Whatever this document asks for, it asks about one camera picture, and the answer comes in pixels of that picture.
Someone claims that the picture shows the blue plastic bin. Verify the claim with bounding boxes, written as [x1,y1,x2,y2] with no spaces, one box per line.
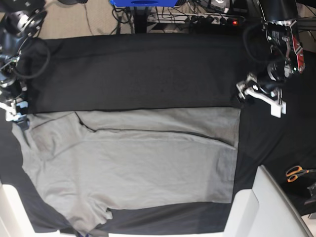
[109,0,177,7]

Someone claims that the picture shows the white bin left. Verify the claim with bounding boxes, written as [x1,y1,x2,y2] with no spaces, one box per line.
[0,184,35,237]

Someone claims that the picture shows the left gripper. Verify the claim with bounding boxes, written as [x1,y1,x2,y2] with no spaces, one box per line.
[236,73,286,116]

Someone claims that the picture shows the grey T-shirt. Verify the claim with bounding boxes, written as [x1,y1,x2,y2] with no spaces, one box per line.
[12,107,240,233]

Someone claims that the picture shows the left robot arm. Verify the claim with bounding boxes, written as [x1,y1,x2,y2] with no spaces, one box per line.
[236,0,306,118]

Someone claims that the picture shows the white bin right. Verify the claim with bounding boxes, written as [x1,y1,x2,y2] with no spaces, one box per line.
[223,165,313,237]

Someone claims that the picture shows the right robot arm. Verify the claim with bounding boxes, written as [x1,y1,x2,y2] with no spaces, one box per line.
[0,0,51,130]

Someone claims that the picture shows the black table leg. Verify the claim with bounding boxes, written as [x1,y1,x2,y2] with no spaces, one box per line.
[132,6,151,34]

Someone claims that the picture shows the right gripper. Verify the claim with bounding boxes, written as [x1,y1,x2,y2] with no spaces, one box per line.
[0,79,31,131]

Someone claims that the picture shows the dark metal object right edge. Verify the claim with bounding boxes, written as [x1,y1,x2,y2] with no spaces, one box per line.
[304,183,316,205]

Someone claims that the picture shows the power strip with red light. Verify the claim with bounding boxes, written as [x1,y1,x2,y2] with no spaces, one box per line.
[147,12,245,26]

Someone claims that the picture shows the white bin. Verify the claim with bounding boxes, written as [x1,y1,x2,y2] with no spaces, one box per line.
[223,165,313,237]
[0,184,35,237]

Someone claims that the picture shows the orange handled scissors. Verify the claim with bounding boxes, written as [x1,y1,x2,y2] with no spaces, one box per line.
[285,165,316,183]

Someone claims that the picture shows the black tablecloth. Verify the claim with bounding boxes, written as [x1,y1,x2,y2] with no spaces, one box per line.
[0,34,316,235]

